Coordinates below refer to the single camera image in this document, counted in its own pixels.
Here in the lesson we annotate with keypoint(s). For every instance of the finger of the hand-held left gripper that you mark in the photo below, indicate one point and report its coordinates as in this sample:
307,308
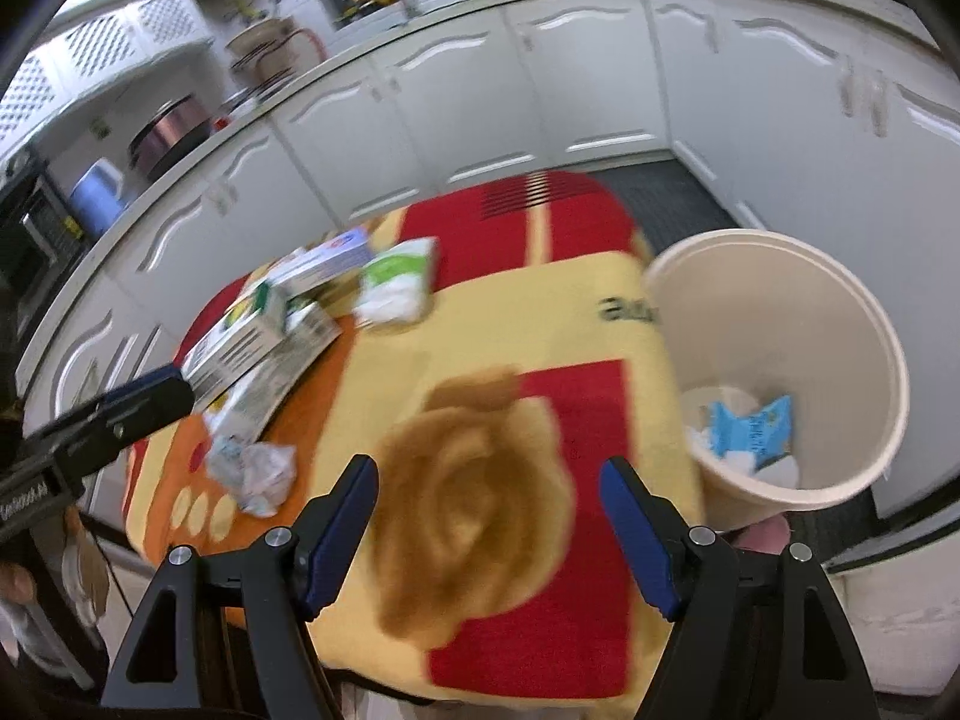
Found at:
142,409
142,382

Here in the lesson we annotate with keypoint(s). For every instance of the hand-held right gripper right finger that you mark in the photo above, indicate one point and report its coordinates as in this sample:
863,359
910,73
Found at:
641,540

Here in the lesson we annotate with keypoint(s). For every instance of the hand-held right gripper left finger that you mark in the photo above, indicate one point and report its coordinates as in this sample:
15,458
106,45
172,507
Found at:
337,532

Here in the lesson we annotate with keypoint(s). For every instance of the clear printed wrapper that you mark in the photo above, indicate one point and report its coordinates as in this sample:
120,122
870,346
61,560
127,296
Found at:
255,469

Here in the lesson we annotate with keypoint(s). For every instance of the white green carton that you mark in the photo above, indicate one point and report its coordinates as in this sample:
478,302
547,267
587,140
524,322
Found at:
240,337

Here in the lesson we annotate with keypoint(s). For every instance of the blue snack wrapper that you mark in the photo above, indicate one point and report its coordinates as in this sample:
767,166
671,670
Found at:
750,427

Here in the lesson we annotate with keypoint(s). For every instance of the grey green box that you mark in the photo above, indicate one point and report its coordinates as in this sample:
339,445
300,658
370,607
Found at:
307,334

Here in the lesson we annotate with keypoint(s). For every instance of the white blue long box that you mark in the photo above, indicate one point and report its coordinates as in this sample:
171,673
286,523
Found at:
330,251

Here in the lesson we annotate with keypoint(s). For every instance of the green white plastic bag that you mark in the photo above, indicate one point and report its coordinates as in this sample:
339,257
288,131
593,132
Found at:
397,277

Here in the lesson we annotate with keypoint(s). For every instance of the cream plastic bin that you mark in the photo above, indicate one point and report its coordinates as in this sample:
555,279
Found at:
840,330

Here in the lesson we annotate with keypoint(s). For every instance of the person's left hand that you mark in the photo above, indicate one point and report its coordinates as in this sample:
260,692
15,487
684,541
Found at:
13,582

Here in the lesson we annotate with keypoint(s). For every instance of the translucent plastic bag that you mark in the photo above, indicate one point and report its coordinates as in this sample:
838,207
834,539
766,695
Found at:
86,562

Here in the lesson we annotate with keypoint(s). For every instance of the pink slipper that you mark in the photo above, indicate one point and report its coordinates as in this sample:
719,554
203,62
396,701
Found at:
761,536

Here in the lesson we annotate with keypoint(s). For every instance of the blue electric kettle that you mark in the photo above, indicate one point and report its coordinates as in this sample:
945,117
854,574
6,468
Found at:
97,199

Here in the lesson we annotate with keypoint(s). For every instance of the printed red yellow blanket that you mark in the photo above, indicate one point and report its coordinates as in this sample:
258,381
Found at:
480,345

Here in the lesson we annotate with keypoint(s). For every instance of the red rice cooker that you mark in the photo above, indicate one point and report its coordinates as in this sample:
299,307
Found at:
169,135

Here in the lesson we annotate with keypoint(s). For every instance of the beige basin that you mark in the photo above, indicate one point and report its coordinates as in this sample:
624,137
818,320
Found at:
259,37

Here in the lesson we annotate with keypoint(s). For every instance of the white base cabinets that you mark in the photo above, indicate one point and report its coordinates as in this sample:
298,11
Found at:
600,67

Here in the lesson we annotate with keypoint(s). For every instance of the white lattice wall cabinet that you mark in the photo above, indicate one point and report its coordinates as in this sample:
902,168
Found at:
97,45

